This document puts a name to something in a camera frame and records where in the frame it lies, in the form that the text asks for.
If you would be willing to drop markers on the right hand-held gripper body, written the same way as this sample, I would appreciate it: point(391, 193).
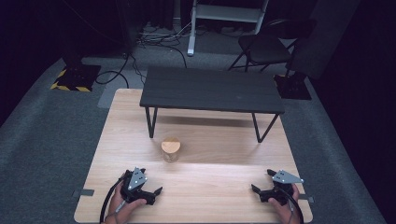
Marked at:
point(285, 179)

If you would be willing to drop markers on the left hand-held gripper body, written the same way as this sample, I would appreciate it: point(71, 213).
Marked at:
point(137, 180)

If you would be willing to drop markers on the person's left hand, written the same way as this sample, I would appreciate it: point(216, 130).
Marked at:
point(120, 210)

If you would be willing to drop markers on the person's right hand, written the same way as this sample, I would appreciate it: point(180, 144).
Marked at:
point(288, 213)

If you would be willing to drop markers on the grey tape strip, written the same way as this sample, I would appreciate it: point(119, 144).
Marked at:
point(308, 198)
point(84, 192)

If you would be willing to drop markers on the small wooden cylinder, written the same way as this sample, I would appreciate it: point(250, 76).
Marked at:
point(170, 147)

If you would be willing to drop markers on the small black table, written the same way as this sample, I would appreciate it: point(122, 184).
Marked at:
point(211, 90)

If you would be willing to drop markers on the black folding chair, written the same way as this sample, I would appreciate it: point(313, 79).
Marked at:
point(264, 48)

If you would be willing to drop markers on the white metal stand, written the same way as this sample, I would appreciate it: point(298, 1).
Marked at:
point(229, 13)

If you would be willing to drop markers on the black yellow striped base plate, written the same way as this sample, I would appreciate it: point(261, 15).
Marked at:
point(77, 77)

